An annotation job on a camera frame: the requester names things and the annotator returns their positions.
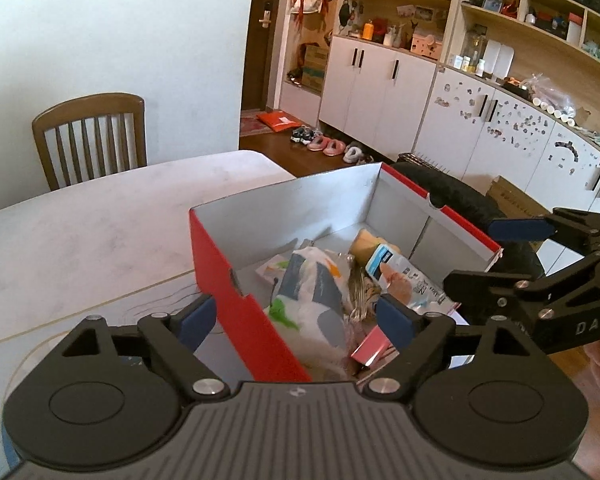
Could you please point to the cardboard box in niche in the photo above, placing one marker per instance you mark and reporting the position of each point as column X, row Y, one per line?
column 315, row 67

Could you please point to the black white sneaker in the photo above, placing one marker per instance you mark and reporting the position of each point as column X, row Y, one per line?
column 314, row 134
column 300, row 135

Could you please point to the pink binder clip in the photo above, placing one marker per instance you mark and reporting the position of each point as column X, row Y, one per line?
column 371, row 350

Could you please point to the flat cardboard box on floor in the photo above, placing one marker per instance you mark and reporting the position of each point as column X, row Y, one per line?
column 520, row 197

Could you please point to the grey slipper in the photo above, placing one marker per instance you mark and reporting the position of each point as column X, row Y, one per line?
column 366, row 160
column 352, row 153

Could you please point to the pink slipper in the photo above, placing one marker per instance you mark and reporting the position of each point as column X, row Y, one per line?
column 317, row 143
column 334, row 148

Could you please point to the white packet blue label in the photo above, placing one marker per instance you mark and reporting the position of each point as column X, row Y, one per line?
column 405, row 280

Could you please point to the orange parcel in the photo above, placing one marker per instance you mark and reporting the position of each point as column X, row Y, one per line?
column 278, row 121

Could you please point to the patterned door rug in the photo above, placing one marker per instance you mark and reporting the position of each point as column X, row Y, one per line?
column 250, row 124

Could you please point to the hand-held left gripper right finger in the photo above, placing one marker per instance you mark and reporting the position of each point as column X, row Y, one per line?
column 395, row 322

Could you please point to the red cardboard box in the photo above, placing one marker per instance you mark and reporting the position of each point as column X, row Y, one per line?
column 215, row 270

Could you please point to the white wall cabinet unit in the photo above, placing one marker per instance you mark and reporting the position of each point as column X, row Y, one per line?
column 380, row 95

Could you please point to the silver snack packet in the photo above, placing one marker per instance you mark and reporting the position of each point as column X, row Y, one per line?
column 362, row 292

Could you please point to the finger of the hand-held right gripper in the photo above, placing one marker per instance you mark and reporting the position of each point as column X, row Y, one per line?
column 485, row 285
column 522, row 230

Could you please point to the orange bottle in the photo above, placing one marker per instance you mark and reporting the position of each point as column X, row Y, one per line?
column 368, row 30

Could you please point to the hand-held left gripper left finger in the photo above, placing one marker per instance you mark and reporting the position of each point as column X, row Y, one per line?
column 197, row 319

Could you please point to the yellow plush toy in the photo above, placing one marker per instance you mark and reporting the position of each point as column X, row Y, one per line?
column 362, row 245

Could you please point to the brown wooden chair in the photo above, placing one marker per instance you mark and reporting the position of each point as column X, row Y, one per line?
column 90, row 135

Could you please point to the white grey patterned bag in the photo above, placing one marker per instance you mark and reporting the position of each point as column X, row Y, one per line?
column 310, row 285

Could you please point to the dark brown door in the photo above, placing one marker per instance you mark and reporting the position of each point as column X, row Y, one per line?
column 260, row 35

